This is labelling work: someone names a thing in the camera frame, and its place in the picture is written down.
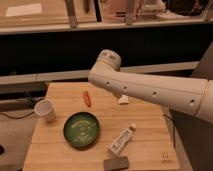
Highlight grey metal post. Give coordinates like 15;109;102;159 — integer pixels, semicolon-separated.
65;0;77;28

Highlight orange carrot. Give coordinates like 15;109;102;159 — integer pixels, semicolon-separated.
83;91;91;107

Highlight grey sponge block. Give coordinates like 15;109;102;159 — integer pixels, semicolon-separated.
103;156;129;171

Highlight black cable on floor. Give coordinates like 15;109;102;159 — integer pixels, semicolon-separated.
0;97;44;121

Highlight white tube with cap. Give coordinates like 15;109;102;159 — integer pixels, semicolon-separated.
108;123;136;157

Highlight green round bowl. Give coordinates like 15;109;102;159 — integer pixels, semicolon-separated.
63;112;100;148

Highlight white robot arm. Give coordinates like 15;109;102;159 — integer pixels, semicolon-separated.
88;49;213;123

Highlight white soap bar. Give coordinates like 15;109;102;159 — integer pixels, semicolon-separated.
118;95;129;105

